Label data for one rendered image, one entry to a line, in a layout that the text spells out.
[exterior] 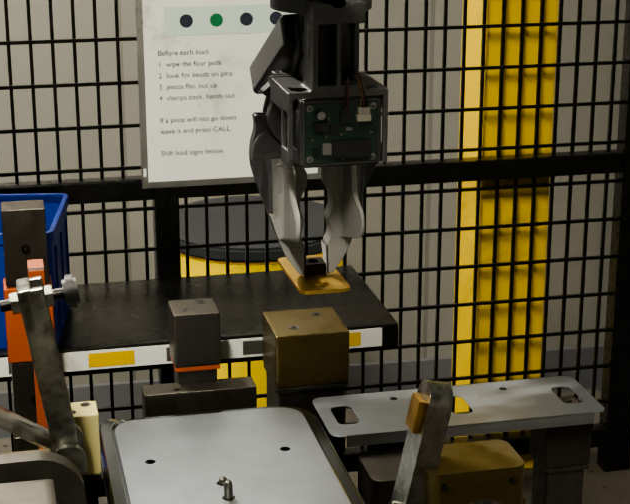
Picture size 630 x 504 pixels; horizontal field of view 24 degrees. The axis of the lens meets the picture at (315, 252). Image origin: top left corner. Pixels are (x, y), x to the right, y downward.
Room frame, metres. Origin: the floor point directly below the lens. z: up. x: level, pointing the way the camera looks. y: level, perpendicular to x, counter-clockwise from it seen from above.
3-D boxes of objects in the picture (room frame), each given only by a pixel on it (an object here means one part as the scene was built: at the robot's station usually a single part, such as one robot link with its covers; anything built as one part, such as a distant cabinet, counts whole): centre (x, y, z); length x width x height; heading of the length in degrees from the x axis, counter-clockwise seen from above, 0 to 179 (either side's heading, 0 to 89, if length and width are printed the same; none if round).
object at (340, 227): (1.02, -0.02, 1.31); 0.06 x 0.03 x 0.09; 14
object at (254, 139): (1.03, 0.02, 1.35); 0.05 x 0.02 x 0.09; 104
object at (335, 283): (1.04, 0.00, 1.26); 0.08 x 0.04 x 0.01; 14
